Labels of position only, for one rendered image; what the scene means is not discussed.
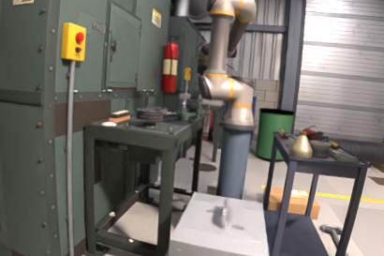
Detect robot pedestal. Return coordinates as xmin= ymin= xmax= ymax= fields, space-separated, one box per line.
xmin=216 ymin=122 xmax=258 ymax=200

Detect dark blue cart table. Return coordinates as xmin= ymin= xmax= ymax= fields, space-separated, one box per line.
xmin=262 ymin=131 xmax=372 ymax=256

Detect wooden hand brush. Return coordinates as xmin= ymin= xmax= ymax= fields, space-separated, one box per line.
xmin=108 ymin=110 xmax=131 ymax=124

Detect grey metal handle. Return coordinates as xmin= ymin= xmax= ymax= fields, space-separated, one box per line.
xmin=212 ymin=199 xmax=233 ymax=229

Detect grey floor hose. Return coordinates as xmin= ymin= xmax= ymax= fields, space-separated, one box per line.
xmin=319 ymin=223 xmax=345 ymax=249

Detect light grey box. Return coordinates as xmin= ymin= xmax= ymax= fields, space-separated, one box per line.
xmin=168 ymin=190 xmax=270 ymax=256

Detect grey round tin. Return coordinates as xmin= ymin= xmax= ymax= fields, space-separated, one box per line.
xmin=309 ymin=140 xmax=332 ymax=159

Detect dark round belt pulley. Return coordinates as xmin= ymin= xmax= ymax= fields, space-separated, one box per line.
xmin=136 ymin=107 xmax=170 ymax=122

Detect red fire extinguisher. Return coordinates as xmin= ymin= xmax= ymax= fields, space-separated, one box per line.
xmin=161 ymin=38 xmax=180 ymax=94

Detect green drum bin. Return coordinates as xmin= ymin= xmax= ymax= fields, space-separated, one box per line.
xmin=256 ymin=108 xmax=295 ymax=161

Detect yellow emergency stop box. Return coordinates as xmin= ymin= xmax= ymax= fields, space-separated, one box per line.
xmin=60 ymin=22 xmax=87 ymax=63

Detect grey roller shutter door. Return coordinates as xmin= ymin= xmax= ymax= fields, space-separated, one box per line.
xmin=293 ymin=0 xmax=384 ymax=143

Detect green flat tray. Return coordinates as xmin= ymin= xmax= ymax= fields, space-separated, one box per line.
xmin=329 ymin=147 xmax=361 ymax=164

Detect grey conduit pipe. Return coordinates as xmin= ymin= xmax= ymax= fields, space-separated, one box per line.
xmin=66 ymin=59 xmax=78 ymax=256

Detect cardboard box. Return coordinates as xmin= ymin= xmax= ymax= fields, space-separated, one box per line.
xmin=263 ymin=186 xmax=321 ymax=220

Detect dark green machine stand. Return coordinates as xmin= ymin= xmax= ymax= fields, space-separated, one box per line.
xmin=82 ymin=113 xmax=205 ymax=256

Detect large green machine cabinet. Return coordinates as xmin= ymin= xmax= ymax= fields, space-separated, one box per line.
xmin=0 ymin=0 xmax=207 ymax=256

